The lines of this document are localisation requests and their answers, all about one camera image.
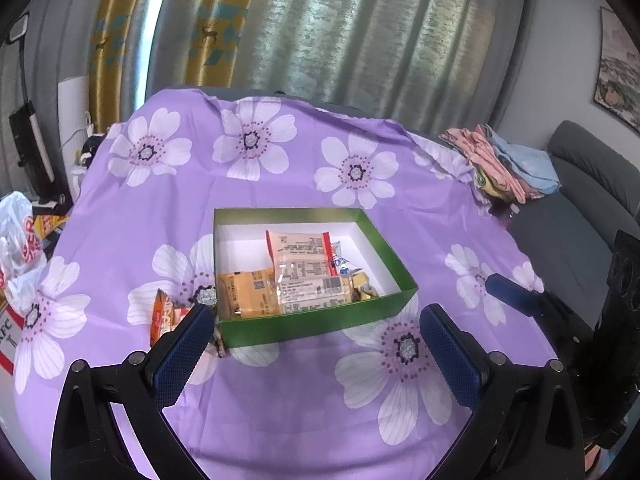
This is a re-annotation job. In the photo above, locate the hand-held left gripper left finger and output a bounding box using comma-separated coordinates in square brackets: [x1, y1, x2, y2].
[50, 302, 216, 480]

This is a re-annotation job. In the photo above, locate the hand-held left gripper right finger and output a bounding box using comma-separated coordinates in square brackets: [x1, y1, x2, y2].
[420, 302, 586, 480]

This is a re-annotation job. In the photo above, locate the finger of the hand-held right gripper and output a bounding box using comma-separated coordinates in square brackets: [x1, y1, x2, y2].
[488, 273, 599, 361]

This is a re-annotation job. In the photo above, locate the orange red snack packet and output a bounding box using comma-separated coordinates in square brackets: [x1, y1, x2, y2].
[150, 288, 228, 358]

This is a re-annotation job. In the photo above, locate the tan orange snack packet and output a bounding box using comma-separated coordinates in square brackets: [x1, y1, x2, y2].
[218, 269, 281, 321]

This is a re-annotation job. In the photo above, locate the small yellow snack packet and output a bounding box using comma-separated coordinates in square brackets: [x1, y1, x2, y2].
[350, 270, 381, 303]

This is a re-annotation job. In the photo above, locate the green cardboard box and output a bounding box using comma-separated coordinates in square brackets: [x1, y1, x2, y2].
[213, 206, 420, 348]

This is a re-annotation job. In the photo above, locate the white blue snack packet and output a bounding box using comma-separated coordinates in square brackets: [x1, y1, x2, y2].
[330, 240, 358, 276]

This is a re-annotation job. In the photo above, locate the red white snack packet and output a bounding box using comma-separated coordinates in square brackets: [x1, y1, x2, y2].
[265, 229, 352, 317]

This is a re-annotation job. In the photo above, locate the clear plastic bottle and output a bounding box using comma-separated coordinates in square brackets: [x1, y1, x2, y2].
[497, 202, 521, 228]

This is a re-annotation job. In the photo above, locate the grey sofa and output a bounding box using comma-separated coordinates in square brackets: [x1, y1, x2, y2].
[500, 120, 640, 321]

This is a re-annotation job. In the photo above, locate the purple floral tablecloth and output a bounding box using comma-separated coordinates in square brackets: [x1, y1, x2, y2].
[10, 87, 551, 480]

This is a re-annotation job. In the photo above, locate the pile of folded clothes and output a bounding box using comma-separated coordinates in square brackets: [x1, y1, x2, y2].
[439, 124, 561, 206]

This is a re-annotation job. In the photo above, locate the red white cardboard box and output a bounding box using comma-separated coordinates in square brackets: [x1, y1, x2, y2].
[0, 305, 23, 376]

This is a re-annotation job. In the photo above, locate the red yellow paper bag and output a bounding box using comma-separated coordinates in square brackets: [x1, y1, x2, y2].
[35, 212, 68, 248]

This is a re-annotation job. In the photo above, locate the white red plastic bag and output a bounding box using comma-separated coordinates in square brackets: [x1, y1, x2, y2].
[0, 191, 51, 311]

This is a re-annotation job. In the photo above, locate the white board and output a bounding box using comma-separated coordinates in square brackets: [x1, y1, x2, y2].
[57, 75, 91, 201]

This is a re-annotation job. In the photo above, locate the silver shiny curtain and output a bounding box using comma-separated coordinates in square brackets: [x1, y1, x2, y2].
[150, 0, 531, 133]

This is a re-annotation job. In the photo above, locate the yellow deer print curtain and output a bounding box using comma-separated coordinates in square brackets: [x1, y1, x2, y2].
[184, 0, 257, 86]
[89, 0, 156, 128]

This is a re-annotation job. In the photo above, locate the grey pleated curtain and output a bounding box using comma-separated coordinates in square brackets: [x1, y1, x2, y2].
[0, 5, 101, 196]

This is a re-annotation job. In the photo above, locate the white cable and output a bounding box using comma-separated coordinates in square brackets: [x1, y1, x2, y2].
[62, 112, 96, 158]

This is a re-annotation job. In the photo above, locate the framed landscape wall picture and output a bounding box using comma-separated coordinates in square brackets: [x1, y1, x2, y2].
[594, 7, 640, 126]

